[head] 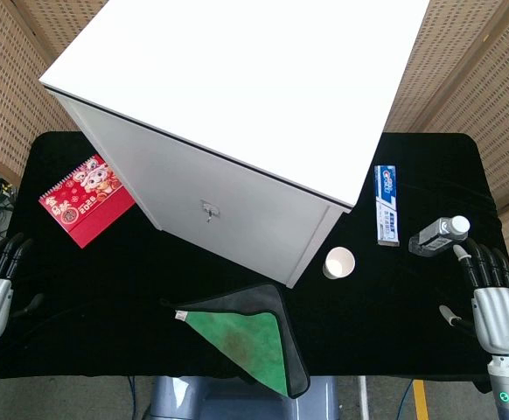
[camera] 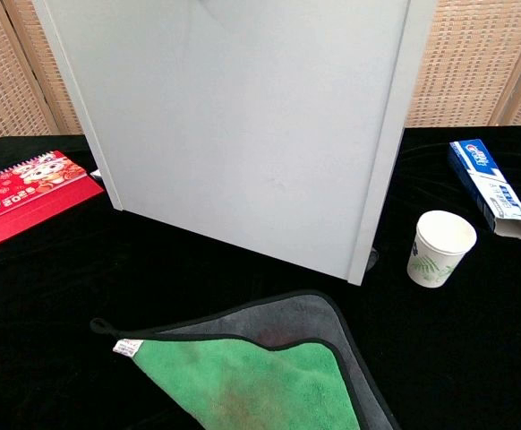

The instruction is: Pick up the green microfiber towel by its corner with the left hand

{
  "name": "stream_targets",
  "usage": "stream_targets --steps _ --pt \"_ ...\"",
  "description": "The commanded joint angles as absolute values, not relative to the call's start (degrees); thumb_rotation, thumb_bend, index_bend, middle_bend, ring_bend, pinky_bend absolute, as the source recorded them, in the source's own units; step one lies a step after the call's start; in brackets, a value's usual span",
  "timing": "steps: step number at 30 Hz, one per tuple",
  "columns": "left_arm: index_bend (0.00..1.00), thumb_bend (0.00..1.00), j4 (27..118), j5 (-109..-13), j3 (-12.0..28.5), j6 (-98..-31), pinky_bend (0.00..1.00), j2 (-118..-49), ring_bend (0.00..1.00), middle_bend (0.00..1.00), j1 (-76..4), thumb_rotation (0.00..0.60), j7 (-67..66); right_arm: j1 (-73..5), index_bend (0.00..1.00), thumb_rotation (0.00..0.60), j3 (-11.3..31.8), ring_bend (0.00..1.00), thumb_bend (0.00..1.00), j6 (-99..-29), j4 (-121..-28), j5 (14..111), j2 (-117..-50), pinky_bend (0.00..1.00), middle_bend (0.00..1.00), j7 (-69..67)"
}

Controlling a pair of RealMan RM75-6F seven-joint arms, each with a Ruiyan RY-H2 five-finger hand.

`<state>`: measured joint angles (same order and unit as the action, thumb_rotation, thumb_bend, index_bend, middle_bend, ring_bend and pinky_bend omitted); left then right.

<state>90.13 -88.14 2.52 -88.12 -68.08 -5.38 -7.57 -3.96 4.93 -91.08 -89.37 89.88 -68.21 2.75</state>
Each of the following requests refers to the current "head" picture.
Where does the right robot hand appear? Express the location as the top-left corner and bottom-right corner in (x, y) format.
(437, 238), (509, 356)

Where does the green cloth with dark border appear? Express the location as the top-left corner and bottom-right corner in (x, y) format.
(159, 283), (311, 400)

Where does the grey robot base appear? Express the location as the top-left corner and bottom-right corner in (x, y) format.
(148, 374), (339, 420)

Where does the black tablecloth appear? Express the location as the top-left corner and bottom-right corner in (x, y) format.
(0, 129), (509, 395)

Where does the white cabinet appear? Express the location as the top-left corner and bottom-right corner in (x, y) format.
(38, 0), (432, 289)

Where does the clear bottle with white cap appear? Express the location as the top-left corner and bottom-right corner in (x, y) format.
(408, 215), (471, 256)

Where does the red desk calendar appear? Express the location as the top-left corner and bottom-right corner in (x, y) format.
(38, 153), (137, 249)

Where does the blue white toothpaste box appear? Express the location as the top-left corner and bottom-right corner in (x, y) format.
(374, 164), (401, 249)

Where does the white paper cup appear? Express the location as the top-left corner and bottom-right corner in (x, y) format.
(323, 246), (357, 280)

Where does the blue cable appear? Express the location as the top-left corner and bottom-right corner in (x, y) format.
(125, 374), (141, 420)

